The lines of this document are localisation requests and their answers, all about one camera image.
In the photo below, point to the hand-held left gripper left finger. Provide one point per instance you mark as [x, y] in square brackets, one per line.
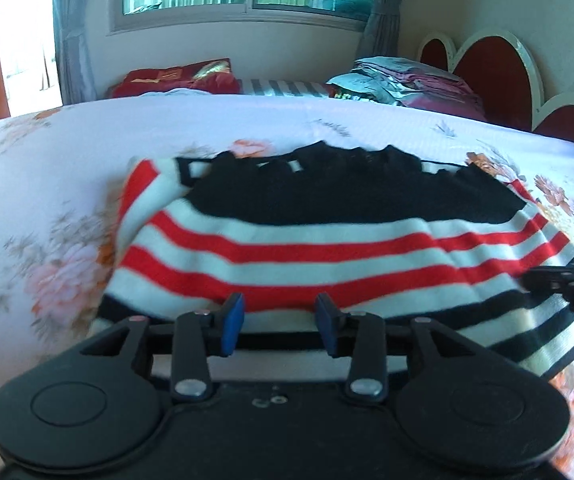
[233, 325]

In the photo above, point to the white floral bed sheet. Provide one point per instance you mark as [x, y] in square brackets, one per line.
[42, 170]

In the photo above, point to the folded maroon quilt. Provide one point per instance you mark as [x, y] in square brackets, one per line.
[447, 100]

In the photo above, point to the red scalloped headboard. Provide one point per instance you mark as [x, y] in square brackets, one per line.
[487, 75]

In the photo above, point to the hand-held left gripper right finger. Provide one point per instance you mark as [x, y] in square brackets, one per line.
[327, 325]

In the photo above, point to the blue cloth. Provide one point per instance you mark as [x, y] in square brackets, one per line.
[342, 5]

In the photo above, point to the red patterned cushion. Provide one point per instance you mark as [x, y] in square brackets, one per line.
[167, 77]

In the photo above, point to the grey window curtain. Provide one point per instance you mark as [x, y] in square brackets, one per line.
[74, 35]
[384, 25]

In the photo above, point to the striped folded blanket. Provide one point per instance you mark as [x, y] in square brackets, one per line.
[277, 87]

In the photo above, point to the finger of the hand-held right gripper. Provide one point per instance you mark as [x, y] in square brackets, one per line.
[557, 277]

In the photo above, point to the pile of folded clothes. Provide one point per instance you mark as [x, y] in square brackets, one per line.
[382, 80]

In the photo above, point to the striped knit sweater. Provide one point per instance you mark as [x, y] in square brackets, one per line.
[292, 255]

